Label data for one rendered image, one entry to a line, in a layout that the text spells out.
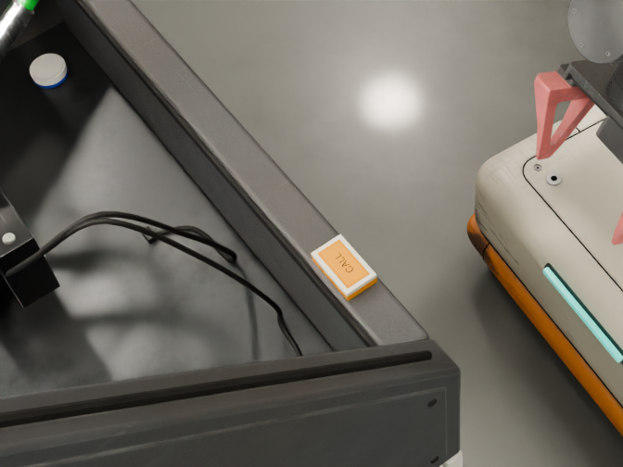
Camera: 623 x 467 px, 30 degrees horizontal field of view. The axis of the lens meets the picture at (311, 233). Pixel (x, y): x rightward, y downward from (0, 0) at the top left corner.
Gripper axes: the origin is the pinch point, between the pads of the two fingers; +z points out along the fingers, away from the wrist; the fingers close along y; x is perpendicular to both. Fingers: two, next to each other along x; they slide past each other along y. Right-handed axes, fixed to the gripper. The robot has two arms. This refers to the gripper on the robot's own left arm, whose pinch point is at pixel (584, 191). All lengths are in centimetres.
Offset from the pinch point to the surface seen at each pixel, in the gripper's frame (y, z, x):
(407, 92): -89, 73, 77
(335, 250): -8.0, 11.3, -14.7
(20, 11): -26.4, -0.3, -36.0
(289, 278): -13.2, 20.7, -12.9
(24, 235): -22.3, 19.4, -34.4
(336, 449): 7.2, 14.6, -22.8
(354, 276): -5.0, 11.3, -14.6
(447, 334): -40, 83, 57
